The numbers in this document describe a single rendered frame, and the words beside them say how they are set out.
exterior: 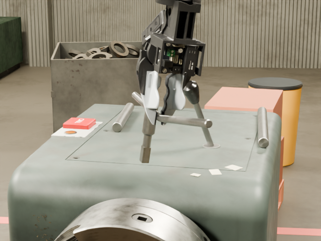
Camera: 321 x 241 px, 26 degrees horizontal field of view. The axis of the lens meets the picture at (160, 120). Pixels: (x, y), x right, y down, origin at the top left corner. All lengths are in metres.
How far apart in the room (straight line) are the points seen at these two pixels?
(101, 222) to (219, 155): 0.35
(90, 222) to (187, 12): 0.36
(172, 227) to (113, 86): 4.65
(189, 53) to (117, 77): 4.66
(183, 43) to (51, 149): 0.46
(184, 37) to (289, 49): 8.75
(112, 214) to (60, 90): 4.66
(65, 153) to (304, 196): 3.57
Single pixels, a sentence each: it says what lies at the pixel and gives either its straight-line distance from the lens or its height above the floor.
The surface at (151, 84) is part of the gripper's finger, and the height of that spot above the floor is 1.43.
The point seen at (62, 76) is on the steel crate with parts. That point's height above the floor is 0.61.
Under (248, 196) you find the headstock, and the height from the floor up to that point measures 1.24.
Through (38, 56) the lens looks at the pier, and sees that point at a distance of 9.90.
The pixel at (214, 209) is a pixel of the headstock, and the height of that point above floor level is 1.21.
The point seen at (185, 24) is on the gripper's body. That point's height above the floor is 1.54.
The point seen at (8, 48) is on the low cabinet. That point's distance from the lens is 9.32.
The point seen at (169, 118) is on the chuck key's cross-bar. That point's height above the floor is 1.39.
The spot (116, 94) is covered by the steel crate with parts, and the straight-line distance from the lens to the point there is 5.76.
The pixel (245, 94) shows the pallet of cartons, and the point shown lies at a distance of 4.33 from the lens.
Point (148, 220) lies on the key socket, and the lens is 1.11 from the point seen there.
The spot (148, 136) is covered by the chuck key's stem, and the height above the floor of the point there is 1.34.
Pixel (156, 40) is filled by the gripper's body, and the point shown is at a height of 1.51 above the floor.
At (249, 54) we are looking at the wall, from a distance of 9.78.
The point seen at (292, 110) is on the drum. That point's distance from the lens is 5.33.
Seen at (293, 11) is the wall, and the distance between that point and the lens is 9.74.
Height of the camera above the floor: 1.65
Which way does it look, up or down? 14 degrees down
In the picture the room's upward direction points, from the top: straight up
